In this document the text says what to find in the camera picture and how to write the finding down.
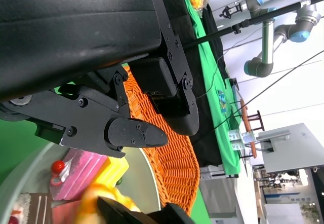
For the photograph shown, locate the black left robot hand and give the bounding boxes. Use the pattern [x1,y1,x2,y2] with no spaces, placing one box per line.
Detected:
[0,0,200,158]

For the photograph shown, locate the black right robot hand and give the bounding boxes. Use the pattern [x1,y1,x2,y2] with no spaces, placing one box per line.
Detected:
[97,197,195,224]

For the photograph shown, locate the orange white pumpkin bread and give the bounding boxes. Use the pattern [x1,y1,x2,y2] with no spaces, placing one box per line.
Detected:
[75,182,141,224]

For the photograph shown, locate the yellow cake piece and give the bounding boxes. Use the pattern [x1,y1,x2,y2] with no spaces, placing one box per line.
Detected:
[95,157,130,187]

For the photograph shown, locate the grey round bowl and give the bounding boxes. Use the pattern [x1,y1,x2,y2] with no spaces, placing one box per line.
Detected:
[0,142,163,224]

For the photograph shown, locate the pink cake slice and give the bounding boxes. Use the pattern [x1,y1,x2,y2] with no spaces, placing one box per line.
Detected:
[50,200,84,224]

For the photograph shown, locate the magenta striped cake slice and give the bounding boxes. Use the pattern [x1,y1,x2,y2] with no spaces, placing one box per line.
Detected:
[49,149,109,202]

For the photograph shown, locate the chocolate striped cake slice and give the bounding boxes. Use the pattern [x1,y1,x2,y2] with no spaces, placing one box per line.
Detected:
[10,193,53,224]

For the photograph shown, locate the orange wicker basket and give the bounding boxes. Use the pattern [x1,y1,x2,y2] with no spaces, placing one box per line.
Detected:
[123,65,201,216]

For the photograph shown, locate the white desk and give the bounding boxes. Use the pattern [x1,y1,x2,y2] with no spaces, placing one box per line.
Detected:
[199,163,259,224]

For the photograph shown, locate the green tablecloth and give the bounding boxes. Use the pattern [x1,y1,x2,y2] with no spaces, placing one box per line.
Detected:
[0,81,212,224]

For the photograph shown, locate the green cloth with cartoon print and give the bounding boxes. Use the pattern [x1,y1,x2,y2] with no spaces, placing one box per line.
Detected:
[178,0,240,179]

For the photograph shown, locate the white green small boxes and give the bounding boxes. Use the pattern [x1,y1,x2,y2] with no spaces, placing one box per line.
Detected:
[227,129,257,152]

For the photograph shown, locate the brown wooden chair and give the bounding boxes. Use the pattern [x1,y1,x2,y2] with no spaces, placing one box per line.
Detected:
[239,98,265,159]

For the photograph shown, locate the black metal pole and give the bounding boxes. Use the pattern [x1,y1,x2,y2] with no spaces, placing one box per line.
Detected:
[183,0,324,50]

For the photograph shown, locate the grey flat panel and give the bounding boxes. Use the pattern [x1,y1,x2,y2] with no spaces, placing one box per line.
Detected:
[257,122,324,174]

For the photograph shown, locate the thin grey wire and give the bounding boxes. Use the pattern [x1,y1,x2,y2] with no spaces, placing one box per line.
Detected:
[194,51,230,100]

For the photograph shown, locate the long black overhead cable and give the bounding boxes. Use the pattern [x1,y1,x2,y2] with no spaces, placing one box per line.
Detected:
[199,50,324,135]

